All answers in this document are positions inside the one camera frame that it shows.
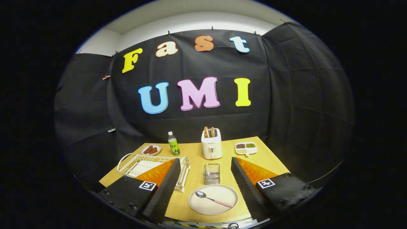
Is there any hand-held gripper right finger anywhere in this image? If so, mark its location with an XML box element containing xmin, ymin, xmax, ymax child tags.
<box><xmin>231</xmin><ymin>157</ymin><xmax>318</xmax><ymax>223</ymax></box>

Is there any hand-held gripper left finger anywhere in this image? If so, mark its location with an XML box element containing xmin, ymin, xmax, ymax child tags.
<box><xmin>97</xmin><ymin>158</ymin><xmax>182</xmax><ymax>224</ymax></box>

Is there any beige round plate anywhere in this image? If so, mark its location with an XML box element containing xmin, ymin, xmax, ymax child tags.
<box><xmin>188</xmin><ymin>184</ymin><xmax>239</xmax><ymax>216</ymax></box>

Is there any white wire dish rack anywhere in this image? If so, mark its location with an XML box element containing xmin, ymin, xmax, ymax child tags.
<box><xmin>117</xmin><ymin>153</ymin><xmax>191</xmax><ymax>193</ymax></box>

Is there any spoon with red checkered handle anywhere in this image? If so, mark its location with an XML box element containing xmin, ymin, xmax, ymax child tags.
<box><xmin>195</xmin><ymin>191</ymin><xmax>234</xmax><ymax>208</ymax></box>

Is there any metal wire basket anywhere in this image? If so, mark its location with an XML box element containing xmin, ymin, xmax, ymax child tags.
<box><xmin>203</xmin><ymin>163</ymin><xmax>220</xmax><ymax>185</ymax></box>

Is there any white divided dish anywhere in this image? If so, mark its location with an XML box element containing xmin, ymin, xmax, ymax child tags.
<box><xmin>235</xmin><ymin>142</ymin><xmax>258</xmax><ymax>156</ymax></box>

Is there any small plate with meat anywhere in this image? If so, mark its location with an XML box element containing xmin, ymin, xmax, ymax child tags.
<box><xmin>140</xmin><ymin>144</ymin><xmax>162</xmax><ymax>156</ymax></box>

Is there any green label tea bottle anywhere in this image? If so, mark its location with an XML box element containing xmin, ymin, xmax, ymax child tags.
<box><xmin>168</xmin><ymin>131</ymin><xmax>181</xmax><ymax>156</ymax></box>

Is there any white toaster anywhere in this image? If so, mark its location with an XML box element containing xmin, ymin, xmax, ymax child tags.
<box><xmin>201</xmin><ymin>128</ymin><xmax>223</xmax><ymax>160</ymax></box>

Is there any black backdrop cloth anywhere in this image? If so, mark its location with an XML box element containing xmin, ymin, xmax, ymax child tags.
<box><xmin>53</xmin><ymin>22</ymin><xmax>355</xmax><ymax>191</ymax></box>

